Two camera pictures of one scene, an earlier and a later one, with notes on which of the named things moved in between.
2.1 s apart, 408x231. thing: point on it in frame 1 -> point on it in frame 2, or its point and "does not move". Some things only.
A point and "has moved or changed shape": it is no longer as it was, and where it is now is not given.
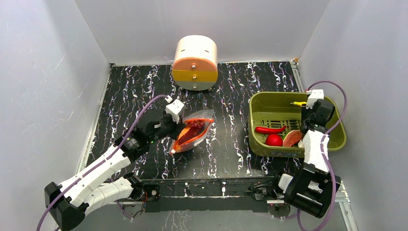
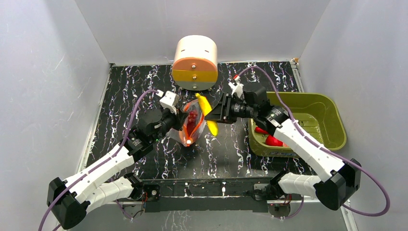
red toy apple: x=274 y=139 does not move
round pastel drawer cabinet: x=195 y=64 does not move
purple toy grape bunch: x=197 y=123 -> x=192 y=118
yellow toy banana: x=299 y=103 -> x=206 y=108
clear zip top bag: x=196 y=126 has moved or changed shape
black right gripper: x=305 y=128 -> x=225 y=107
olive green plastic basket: x=273 y=110 does not move
